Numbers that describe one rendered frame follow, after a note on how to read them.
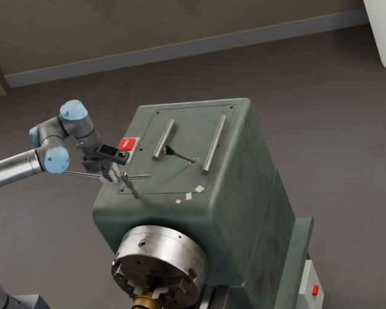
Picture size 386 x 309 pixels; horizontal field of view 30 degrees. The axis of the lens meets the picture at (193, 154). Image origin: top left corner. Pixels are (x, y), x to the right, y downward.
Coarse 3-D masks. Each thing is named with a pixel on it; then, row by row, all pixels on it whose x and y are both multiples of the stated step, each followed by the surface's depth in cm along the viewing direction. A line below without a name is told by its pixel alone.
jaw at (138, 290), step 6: (114, 264) 242; (120, 264) 239; (120, 270) 238; (126, 270) 239; (132, 270) 240; (114, 276) 240; (120, 276) 239; (126, 276) 238; (132, 276) 239; (138, 276) 240; (144, 276) 241; (126, 282) 238; (132, 282) 238; (138, 282) 239; (144, 282) 240; (126, 288) 239; (132, 288) 238; (138, 288) 237; (132, 294) 237; (138, 294) 236
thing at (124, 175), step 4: (124, 172) 244; (124, 176) 244; (124, 180) 245; (128, 180) 245; (128, 184) 246; (132, 184) 247; (132, 188) 248; (132, 192) 249; (136, 192) 249; (136, 196) 250
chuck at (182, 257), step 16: (128, 240) 241; (160, 240) 236; (176, 240) 237; (128, 256) 236; (144, 256) 233; (160, 256) 232; (176, 256) 234; (192, 256) 238; (112, 272) 246; (144, 272) 240; (160, 272) 237; (176, 272) 234; (144, 288) 248; (192, 288) 239; (176, 304) 249; (192, 304) 246
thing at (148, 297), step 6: (144, 294) 237; (150, 294) 237; (138, 300) 235; (144, 300) 234; (150, 300) 234; (132, 306) 235; (138, 306) 234; (144, 306) 233; (150, 306) 233; (156, 306) 235
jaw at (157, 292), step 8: (192, 272) 237; (160, 280) 240; (168, 280) 237; (176, 280) 235; (184, 280) 235; (192, 280) 236; (160, 288) 237; (168, 288) 234; (176, 288) 234; (184, 288) 234; (152, 296) 236; (160, 296) 235; (168, 296) 235; (160, 304) 236
